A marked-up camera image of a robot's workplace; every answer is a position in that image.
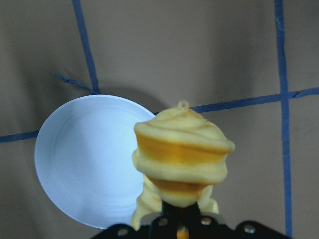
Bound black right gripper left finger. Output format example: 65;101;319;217
91;223;150;239

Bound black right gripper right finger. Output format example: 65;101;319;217
224;220;289;239

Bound blue round plate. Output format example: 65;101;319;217
34;95;154;229

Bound yellow sliced bread loaf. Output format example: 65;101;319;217
131;101;235;229

